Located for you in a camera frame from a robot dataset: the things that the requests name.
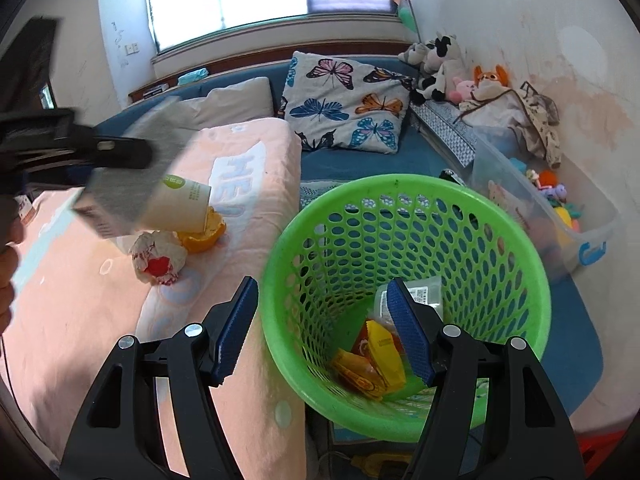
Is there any white paper cup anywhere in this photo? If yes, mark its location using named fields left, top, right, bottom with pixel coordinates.
left=71, top=171, right=214, bottom=239

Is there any person's left hand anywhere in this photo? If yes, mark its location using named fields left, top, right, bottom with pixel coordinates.
left=0, top=217, right=24, bottom=333

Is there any red plastic stool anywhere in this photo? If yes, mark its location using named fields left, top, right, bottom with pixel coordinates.
left=577, top=430, right=625, bottom=478

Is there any beige pillow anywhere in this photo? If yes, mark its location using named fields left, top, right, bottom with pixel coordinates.
left=177, top=76, right=276, bottom=131

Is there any pink blanket with letters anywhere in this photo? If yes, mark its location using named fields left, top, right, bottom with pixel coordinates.
left=3, top=118, right=307, bottom=479

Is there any crumpled white red tissue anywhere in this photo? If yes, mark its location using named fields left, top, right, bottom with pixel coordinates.
left=130, top=231, right=188, bottom=286

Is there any yellow snack wrapper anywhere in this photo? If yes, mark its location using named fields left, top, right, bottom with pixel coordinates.
left=330, top=318, right=407, bottom=401

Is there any clear plastic container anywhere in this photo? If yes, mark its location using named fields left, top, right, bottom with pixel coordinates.
left=368, top=276, right=444, bottom=333

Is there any orange fruit peel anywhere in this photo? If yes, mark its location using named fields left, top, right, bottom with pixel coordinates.
left=176, top=207, right=227, bottom=255

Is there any clear plastic toy bin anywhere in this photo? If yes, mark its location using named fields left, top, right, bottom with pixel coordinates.
left=469, top=134, right=620, bottom=281

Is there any green plastic mesh basket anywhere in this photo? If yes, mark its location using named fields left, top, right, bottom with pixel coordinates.
left=259, top=174, right=552, bottom=443

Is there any grey patterned cloth strip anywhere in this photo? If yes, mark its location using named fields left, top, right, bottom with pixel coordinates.
left=299, top=180, right=345, bottom=209

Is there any black remote control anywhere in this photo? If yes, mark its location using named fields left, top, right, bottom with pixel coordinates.
left=438, top=168, right=466, bottom=188

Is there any butterfly print pillow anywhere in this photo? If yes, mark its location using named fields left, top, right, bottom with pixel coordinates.
left=279, top=51, right=412, bottom=154

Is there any grey patterned long cushion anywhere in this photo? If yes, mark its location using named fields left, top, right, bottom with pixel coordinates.
left=410, top=100, right=476, bottom=168

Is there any pink pig plush toy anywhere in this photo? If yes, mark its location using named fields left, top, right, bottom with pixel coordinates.
left=446, top=77, right=476, bottom=105

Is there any orange fox plush toy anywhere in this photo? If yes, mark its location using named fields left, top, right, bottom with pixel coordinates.
left=472, top=64, right=511, bottom=102

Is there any cow plush toy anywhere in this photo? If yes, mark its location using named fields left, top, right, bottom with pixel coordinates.
left=410, top=35, right=469, bottom=105

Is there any grey plush toy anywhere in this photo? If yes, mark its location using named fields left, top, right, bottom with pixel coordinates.
left=397, top=42, right=434, bottom=67

